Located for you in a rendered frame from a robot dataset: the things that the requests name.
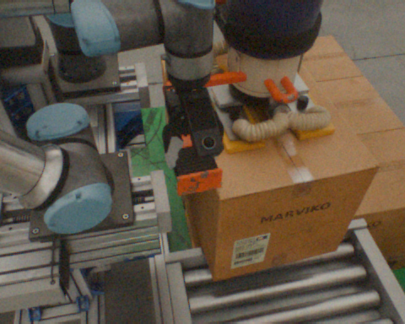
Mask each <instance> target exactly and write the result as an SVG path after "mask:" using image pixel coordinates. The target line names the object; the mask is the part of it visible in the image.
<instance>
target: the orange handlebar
mask: <svg viewBox="0 0 405 324"><path fill-rule="evenodd" d="M246 78H247V76H246V75H245V73H243V72H241V71H239V72H238V73H237V72H232V73H220V74H214V75H212V77H211V79H210V81H208V83H207V84H205V85H204V86H205V87H214V86H219V85H223V84H234V83H239V82H243V81H246ZM264 84H265V87H267V90H268V92H270V95H271V96H272V97H273V98H274V99H275V100H276V101H277V102H278V103H291V102H293V101H295V100H296V99H297V98H298V94H299V93H298V91H297V89H295V87H294V86H293V84H292V82H291V81H290V79H289V78H288V77H287V76H284V77H283V78H282V80H281V84H282V86H283V87H284V89H285V90H286V92H287V94H283V93H282V92H280V91H279V89H278V87H277V86H276V84H275V83H274V82H273V80H272V79H270V78H268V79H266V80H265V82H264ZM167 85H171V83H170V81H168V82H167V83H166V85H164V86H167ZM164 86H163V87H162V90H163V93H164V95H165V87H164ZM181 136H182V139H183V141H184V145H186V144H189V143H192V141H191V138H190V136H189V134H188V135H187V137H184V135H181Z"/></svg>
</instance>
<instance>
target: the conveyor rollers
mask: <svg viewBox="0 0 405 324"><path fill-rule="evenodd" d="M353 254H354V248H353V246H352V245H351V242H349V241H345V242H341V243H340V244H339V247H338V249H337V251H335V252H328V253H326V254H324V255H321V256H314V257H311V258H306V259H303V260H300V261H295V262H291V263H285V264H282V265H280V266H275V267H270V268H268V269H262V270H260V271H256V272H251V273H247V274H241V275H239V276H236V277H231V278H237V277H244V276H247V275H252V274H258V273H264V272H271V271H274V270H278V269H285V268H288V267H298V266H301V265H305V264H312V263H315V262H321V261H323V262H324V261H328V260H332V259H335V258H342V257H348V256H352V255H353ZM366 277H367V274H366V271H365V269H364V266H363V265H360V264H359V265H353V266H349V267H340V268H337V269H333V270H326V271H322V272H319V273H310V274H306V275H300V276H297V277H293V278H283V279H279V280H273V281H270V282H266V283H257V284H253V285H250V286H243V287H239V288H237V289H227V290H224V291H218V292H213V293H210V294H201V295H198V296H194V297H189V298H188V302H189V310H190V312H191V313H192V314H194V313H198V312H204V311H210V310H213V309H220V308H223V307H226V306H233V305H239V304H245V303H249V302H252V301H255V300H264V299H268V298H274V297H278V296H281V295H288V294H294V293H300V292H304V291H306V290H313V289H319V288H325V287H329V286H333V285H336V284H338V285H339V284H345V283H349V282H355V281H359V280H362V279H366ZM231 278H227V279H231ZM227 279H224V280H227ZM184 282H185V285H186V287H190V286H198V285H201V284H206V283H214V281H213V279H212V274H211V272H210V270H209V267H206V268H199V269H195V270H192V271H185V272H184ZM379 304H380V296H379V295H378V294H377V292H376V291H375V290H374V289H370V290H367V291H360V292H357V293H353V294H345V295H341V296H335V297H332V298H328V299H322V300H316V301H312V302H310V301H309V302H306V303H303V304H300V305H291V306H287V307H281V308H277V309H274V310H265V311H263V312H256V313H252V314H249V315H243V316H237V317H234V318H227V319H223V320H221V321H212V322H209V323H205V324H291V323H294V322H301V321H306V320H312V319H315V318H318V317H322V316H323V317H325V316H330V315H334V314H340V313H344V312H346V311H356V310H358V309H364V308H368V307H371V306H378V305H379ZM355 324H393V322H392V320H391V319H390V318H389V317H388V316H386V317H383V318H380V319H374V320H370V321H362V322H359V323H355Z"/></svg>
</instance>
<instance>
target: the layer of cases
mask: <svg viewBox="0 0 405 324"><path fill-rule="evenodd" d="M302 64H303V65H304V66H305V68H306V69H307V71H308V72H309V73H310V75H311V76H312V78H313V79H314V80H315V81H316V83H317V84H319V86H320V87H321V89H322V91H323V92H324V94H325V95H327V97H328V99H329V100H330V101H331V102H332V104H333V105H335V107H336V109H337V110H338V112H339V113H340V114H341V115H342V117H343V118H344V120H345V121H346V122H347V123H348V124H349V125H350V127H351V128H352V129H353V131H354V132H355V133H356V135H357V136H358V137H359V139H360V140H361V141H362V143H363V144H364V146H365V147H366V148H367V149H368V151H370V153H371V154H372V156H374V159H376V162H378V164H379V165H380V169H379V170H378V171H377V172H376V175H375V177H374V180H373V181H372V182H371V184H370V187H369V189H368V191H367V193H365V196H364V199H363V200H362V203H361V204H360V205H359V209H358V210H357V212H356V214H355V216H354V218H353V220H356V219H364V220H365V222H366V223H367V226H366V229H367V230H368V231H369V233H370V235H371V237H372V239H373V240H374V241H375V244H376V245H377V246H378V249H379V251H381V255H382V256H383V257H393V256H396V255H403V254H405V126H404V125H403V124H402V123H401V121H400V120H399V119H397V116H395V114H394V113H393V112H392V110H391V109H390V108H389V106H388V105H387V104H386V102H385V101H384V100H383V99H382V98H381V97H380V95H379V94H377V91H375V89H374V88H373V87H372V85H371V84H370V83H369V82H368V80H367V79H366V78H365V77H364V76H363V74H362V73H361V72H360V71H359V69H358V68H357V66H355V65H354V63H353V62H352V61H351V59H350V58H349V57H348V55H347V54H346V53H345V51H343V49H342V48H341V46H340V45H339V44H338V43H337V41H336V40H334V39H333V37H332V36H331V35H330V36H324V37H319V38H316V41H315V44H314V45H313V47H312V48H311V49H310V50H309V51H308V52H305V56H304V60H303V62H302ZM184 198H185V201H186V210H187V212H188V216H189V222H190V225H191V228H192V236H193V239H194V242H195V248H201V247H203V246H202V243H201V239H200V237H199V234H198V232H197V226H196V225H195V220H194V218H193V216H192V211H191V209H190V206H189V202H188V200H187V197H186V195H184Z"/></svg>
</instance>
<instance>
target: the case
mask: <svg viewBox="0 0 405 324"><path fill-rule="evenodd" d="M297 73H298V72H297ZM298 74H299V76H300V77H301V80H303V81H304V83H305V85H306V86H307V88H308V89H309V92H310V94H311V95H312V97H313V98H314V100H315V101H316V103H317V104H318V105H321V106H322V107H324V108H325V109H327V111H329V113H330V115H331V120H330V122H331V123H332V125H333V126H334V127H335V128H336V131H335V133H334V134H330V135H326V136H323V137H316V138H310V139H303V140H299V139H298V138H297V137H296V136H295V134H294V131H293V130H292V129H291V128H290V132H289V133H287V134H280V135H277V136H276V135H275V137H270V138H269V137H267V139H265V138H264V142H265V145H264V148H255V149H252V150H245V151H241V152H238V153H234V154H227V153H226V152H225V148H224V150H223V152H222V153H221V154H220V156H218V158H217V160H215V161H216V163H217V166H218V168H222V169H223V178H222V186H221V187H219V188H215V189H212V190H206V191H203V192H194V193H190V194H187V195H186V197H187V200H188V202H189V206H190V209H191V211H192V216H193V218H194V220H195V225H196V226H197V232H198V234H199V237H200V239H201V243H202V247H203V251H204V254H205V256H206V260H207V262H208V265H209V270H210V272H211V274H212V279H213V281H214V282H216V281H219V280H224V279H227V278H231V277H236V276H239V275H241V274H247V273H251V272H256V271H260V270H262V269H268V268H270V267H275V266H280V265H282V264H285V263H291V262H295V261H300V260H303V259H306V258H311V257H316V256H321V255H324V254H326V253H328V252H335V251H337V249H338V247H339V244H340V243H341V241H342V240H343V237H344V236H345V233H346V232H347V230H348V227H349V226H350V225H351V222H352V220H353V218H354V216H355V214H356V212H357V210H358V209H359V205H360V204H361V203H362V200H363V199H364V197H365V193H367V191H368V189H369V187H370V184H371V182H372V181H373V180H374V177H375V175H376V172H377V171H378V170H379V169H380V165H379V164H378V162H376V159H374V156H372V154H371V153H370V151H368V149H367V148H366V147H365V146H364V144H363V143H362V141H361V140H360V139H359V137H358V136H357V135H356V133H355V132H354V131H353V129H352V128H351V127H350V125H349V124H348V123H347V122H346V121H345V120H344V118H343V117H342V115H341V114H340V113H339V112H338V110H337V109H336V107H335V105H333V104H332V102H331V101H330V100H329V99H328V97H327V95H326V94H324V92H323V91H322V89H321V87H320V86H319V84H317V83H316V81H315V80H314V79H313V78H312V76H311V75H310V73H309V72H308V71H307V69H306V68H305V66H304V65H303V64H302V65H301V71H300V73H298ZM245 105H246V104H245ZM246 107H247V109H248V111H249V112H250V114H251V117H252V118H253V121H254V122H255V123H256V124H257V123H262V122H265V121H267V120H270V118H269V117H268V116H267V113H266V112H265V111H264V109H263V108H261V107H254V106H249V105H246Z"/></svg>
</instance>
